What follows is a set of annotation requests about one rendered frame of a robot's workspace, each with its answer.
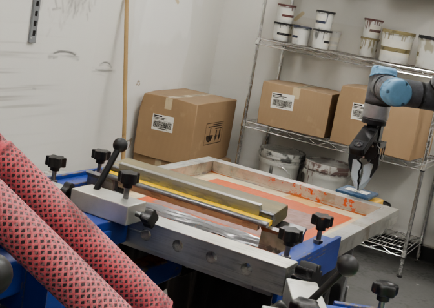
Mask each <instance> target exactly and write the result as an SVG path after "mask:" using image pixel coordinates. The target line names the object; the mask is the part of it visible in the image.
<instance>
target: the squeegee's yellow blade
mask: <svg viewBox="0 0 434 308"><path fill-rule="evenodd" d="M109 173H111V174H114V175H117V176H118V173H117V172H114V171H110V172H109ZM139 182H140V183H144V184H146V185H150V186H153V187H156V188H159V189H163V190H166V191H169V192H173V193H175V194H179V195H182V196H185V197H188V198H192V199H194V200H198V201H202V202H205V203H208V204H211V205H215V206H217V207H221V208H224V209H227V210H231V211H234V212H237V213H240V214H244V215H246V216H250V217H253V218H256V219H259V220H263V221H267V222H269V226H270V225H272V220H270V219H267V218H263V217H261V216H257V215H254V214H250V213H248V212H244V211H241V210H238V209H234V208H231V207H227V206H225V205H221V204H218V203H215V202H212V201H208V200H205V199H201V198H198V197H196V196H191V195H189V194H185V193H182V192H179V191H176V190H172V189H168V188H166V187H162V186H159V185H156V184H153V183H149V182H147V181H143V180H139Z"/></svg>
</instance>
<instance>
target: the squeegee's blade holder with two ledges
mask: <svg viewBox="0 0 434 308"><path fill-rule="evenodd" d="M119 170H132V171H134V172H139V173H140V177H139V179H140V180H143V181H147V182H149V183H153V184H156V185H159V186H162V187H166V188H168V189H172V190H176V191H179V192H182V193H185V194H189V195H191V196H196V197H198V198H201V199H205V200H208V201H212V202H215V203H218V204H221V205H225V206H227V207H231V208H234V209H238V210H241V211H244V212H248V213H250V214H254V215H257V216H259V212H260V211H261V209H262V204H261V203H257V202H255V201H251V200H247V199H244V198H240V197H237V196H233V195H231V194H227V193H224V192H220V191H218V190H214V189H210V188H207V187H204V186H201V185H197V184H194V183H190V182H188V181H183V180H180V179H177V178H173V177H170V176H167V175H164V174H160V173H157V172H154V171H151V170H147V169H143V168H140V167H137V166H133V165H130V164H127V163H124V162H121V163H119ZM130 190H131V191H133V192H137V193H139V194H143V195H146V196H149V197H151V198H156V199H158V200H161V201H165V202H168V203H171V204H174V205H177V206H180V207H184V208H186V209H190V210H194V211H196V212H200V213H202V214H206V215H209V216H212V217H215V218H218V219H221V220H225V221H228V222H231V223H235V224H237V225H241V226H243V227H247V228H250V229H253V230H256V231H257V230H259V229H260V226H259V225H255V224H253V223H249V222H246V221H243V220H239V219H236V218H233V217H230V216H227V215H224V214H220V213H218V212H214V211H211V210H208V209H204V208H201V207H198V206H195V205H191V204H189V203H185V202H182V201H179V200H175V199H173V198H169V197H166V196H163V195H160V194H156V193H154V192H150V191H147V190H144V189H140V188H137V187H134V186H132V188H131V189H130Z"/></svg>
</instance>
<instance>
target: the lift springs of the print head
mask: <svg viewBox="0 0 434 308"><path fill-rule="evenodd" d="M0 246H2V247H3V248H4V249H5V250H6V251H7V252H8V253H9V254H10V255H11V256H12V257H13V258H14V259H15V260H16V261H18V262H19V263H20V264H21V265H22V266H23V267H24V268H25V269H26V270H27V271H28V272H29V273H30V274H31V275H32V276H33V277H34V278H35V279H36V280H37V281H38V282H39V283H40V284H41V285H42V286H43V287H44V288H45V289H46V290H47V291H49V292H50V293H51V294H52V295H53V296H54V297H55V298H56V299H57V300H58V301H59V302H60V303H61V304H62V305H63V306H64V307H66V308H172V305H173V301H172V300H171V299H170V298H169V297H168V296H167V295H166V294H165V293H164V292H163V291H162V290H161V289H160V288H159V287H158V286H157V285H156V284H155V283H154V282H153V281H152V280H151V279H150V278H149V277H148V276H147V275H146V274H145V273H144V272H143V271H142V270H141V269H140V268H139V267H138V266H137V265H136V264H135V263H134V262H133V261H132V260H131V259H130V258H129V257H128V256H127V255H126V254H125V253H124V252H123V251H122V250H121V249H120V248H119V247H118V246H117V245H116V244H115V243H114V242H113V241H112V240H111V239H110V238H109V237H108V236H107V235H106V234H105V233H104V232H103V231H102V230H101V229H100V228H99V227H98V226H97V225H95V224H94V223H93V222H92V221H91V220H90V219H89V218H88V217H87V216H86V215H85V214H84V213H83V212H82V211H81V210H80V209H79V208H78V207H77V206H76V205H75V204H74V203H73V202H72V201H71V200H70V199H69V198H68V197H67V196H66V195H65V194H64V193H63V192H62V191H61V190H60V189H59V188H58V187H57V186H56V185H55V184H54V183H53V182H52V181H51V180H50V179H49V178H48V177H47V176H46V175H45V174H44V173H43V172H42V171H41V170H39V169H38V168H37V167H36V166H35V165H34V164H33V163H32V162H31V161H30V160H29V159H28V158H27V157H26V156H25V155H24V154H23V153H22V152H21V151H20V150H19V149H18V148H17V147H16V146H15V145H14V144H13V143H12V142H11V141H7V140H6V139H5V138H4V136H3V135H2V134H1V133H0Z"/></svg>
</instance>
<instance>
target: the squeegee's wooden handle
mask: <svg viewBox="0 0 434 308"><path fill-rule="evenodd" d="M121 162H124V163H127V164H130V165H133V166H137V167H140V168H143V169H147V170H151V171H154V172H157V173H160V174H164V175H167V176H170V177H173V178H177V179H180V180H183V181H188V182H190V183H194V184H197V185H201V186H204V187H207V188H210V189H214V190H218V191H220V192H224V193H227V194H231V195H233V196H237V197H240V198H244V199H247V200H251V201H255V202H257V203H261V204H262V209H261V211H260V212H259V216H261V217H263V218H267V219H270V220H272V225H270V226H272V227H274V226H276V225H277V224H279V223H280V222H281V221H283V220H284V219H286V217H287V211H288V205H286V204H284V203H280V202H277V201H273V200H269V199H267V198H263V197H260V196H256V195H254V194H249V193H246V192H243V191H240V190H236V189H232V188H229V187H225V186H223V185H219V184H216V183H212V182H209V181H205V180H201V179H199V178H195V177H192V176H188V175H185V174H181V173H179V172H174V171H172V170H168V169H164V168H161V167H157V166H155V165H151V164H148V163H144V162H141V161H137V160H135V159H130V158H125V159H123V160H120V161H117V162H115V163H114V164H113V166H112V168H111V171H114V172H117V173H118V171H119V163H121Z"/></svg>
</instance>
